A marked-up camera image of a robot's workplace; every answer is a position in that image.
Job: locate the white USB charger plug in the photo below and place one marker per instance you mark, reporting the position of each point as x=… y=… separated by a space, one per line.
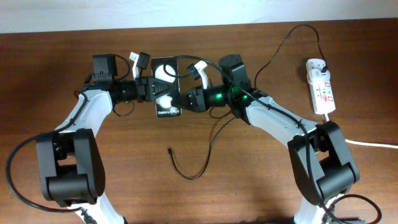
x=315 y=75

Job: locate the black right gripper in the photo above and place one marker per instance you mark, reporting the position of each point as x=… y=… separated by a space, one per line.
x=198 y=98

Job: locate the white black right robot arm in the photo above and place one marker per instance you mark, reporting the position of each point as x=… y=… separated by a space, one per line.
x=323 y=166

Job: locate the black Galaxy flip phone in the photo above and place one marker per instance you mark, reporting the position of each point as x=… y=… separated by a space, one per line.
x=163 y=106

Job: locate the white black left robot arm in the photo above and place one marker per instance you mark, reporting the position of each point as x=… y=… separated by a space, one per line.
x=71 y=170

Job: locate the white power strip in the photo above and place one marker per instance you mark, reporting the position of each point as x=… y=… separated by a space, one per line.
x=321 y=92

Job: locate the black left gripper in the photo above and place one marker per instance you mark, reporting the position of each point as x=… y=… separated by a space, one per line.
x=145 y=88

